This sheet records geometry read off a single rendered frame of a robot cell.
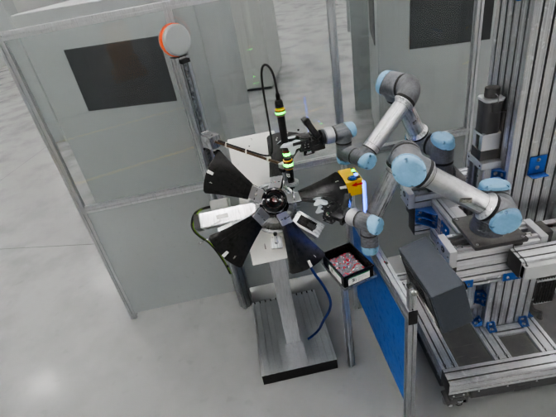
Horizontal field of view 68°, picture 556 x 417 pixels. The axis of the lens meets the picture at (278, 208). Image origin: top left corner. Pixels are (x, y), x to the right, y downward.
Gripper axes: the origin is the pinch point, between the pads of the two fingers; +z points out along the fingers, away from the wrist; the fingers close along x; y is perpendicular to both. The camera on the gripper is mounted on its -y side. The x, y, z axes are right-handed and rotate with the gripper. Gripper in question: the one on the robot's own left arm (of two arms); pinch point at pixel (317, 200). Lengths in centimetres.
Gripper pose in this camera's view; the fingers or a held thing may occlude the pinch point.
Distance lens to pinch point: 194.7
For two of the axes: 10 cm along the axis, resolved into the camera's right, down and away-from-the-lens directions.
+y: -6.7, 5.6, -4.8
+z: -7.0, -2.8, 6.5
